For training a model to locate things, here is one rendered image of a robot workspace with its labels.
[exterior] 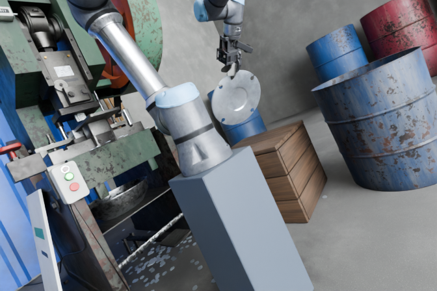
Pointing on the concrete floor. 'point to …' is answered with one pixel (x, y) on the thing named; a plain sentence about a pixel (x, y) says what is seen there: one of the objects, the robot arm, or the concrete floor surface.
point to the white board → (43, 241)
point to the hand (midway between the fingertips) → (232, 76)
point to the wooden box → (289, 169)
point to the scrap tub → (385, 121)
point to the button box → (67, 197)
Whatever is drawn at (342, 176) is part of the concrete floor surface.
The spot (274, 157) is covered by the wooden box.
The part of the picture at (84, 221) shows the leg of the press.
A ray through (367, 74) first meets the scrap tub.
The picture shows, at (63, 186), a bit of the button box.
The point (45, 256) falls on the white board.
